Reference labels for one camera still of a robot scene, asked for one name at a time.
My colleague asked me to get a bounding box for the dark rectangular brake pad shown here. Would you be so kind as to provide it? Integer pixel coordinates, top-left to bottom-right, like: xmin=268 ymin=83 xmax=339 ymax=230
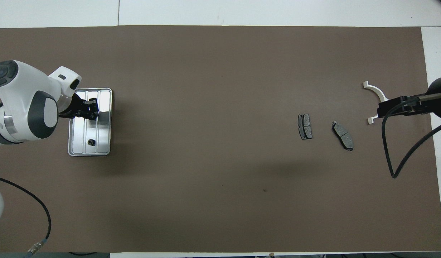
xmin=298 ymin=114 xmax=313 ymax=140

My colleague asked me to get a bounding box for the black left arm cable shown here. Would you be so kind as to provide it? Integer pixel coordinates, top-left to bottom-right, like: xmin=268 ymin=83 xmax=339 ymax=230
xmin=0 ymin=175 xmax=52 ymax=258

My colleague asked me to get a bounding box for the brown table mat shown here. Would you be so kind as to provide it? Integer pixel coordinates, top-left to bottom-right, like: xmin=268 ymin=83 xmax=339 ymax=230
xmin=0 ymin=25 xmax=441 ymax=253

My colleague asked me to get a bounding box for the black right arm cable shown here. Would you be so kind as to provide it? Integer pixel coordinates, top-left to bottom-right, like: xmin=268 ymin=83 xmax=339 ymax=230
xmin=381 ymin=92 xmax=441 ymax=179

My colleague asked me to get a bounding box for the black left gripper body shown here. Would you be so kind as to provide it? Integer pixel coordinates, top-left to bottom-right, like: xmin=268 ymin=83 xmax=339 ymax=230
xmin=58 ymin=92 xmax=88 ymax=119

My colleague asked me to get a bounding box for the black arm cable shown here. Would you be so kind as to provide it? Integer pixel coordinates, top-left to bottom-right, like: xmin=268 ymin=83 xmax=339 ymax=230
xmin=0 ymin=175 xmax=52 ymax=258
xmin=381 ymin=92 xmax=441 ymax=179

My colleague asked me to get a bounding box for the white curved plastic bracket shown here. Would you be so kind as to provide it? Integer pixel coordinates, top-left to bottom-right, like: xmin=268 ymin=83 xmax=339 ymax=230
xmin=363 ymin=81 xmax=389 ymax=125

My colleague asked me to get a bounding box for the dark curved brake pad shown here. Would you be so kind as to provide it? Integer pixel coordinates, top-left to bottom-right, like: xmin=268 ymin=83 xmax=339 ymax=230
xmin=331 ymin=121 xmax=354 ymax=151

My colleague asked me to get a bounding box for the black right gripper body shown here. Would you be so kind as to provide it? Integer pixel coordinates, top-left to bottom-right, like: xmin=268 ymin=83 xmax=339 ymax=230
xmin=385 ymin=75 xmax=441 ymax=120

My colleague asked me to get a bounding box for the silver metal tray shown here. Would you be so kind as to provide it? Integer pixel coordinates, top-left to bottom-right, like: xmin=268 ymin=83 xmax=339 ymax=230
xmin=68 ymin=88 xmax=113 ymax=157

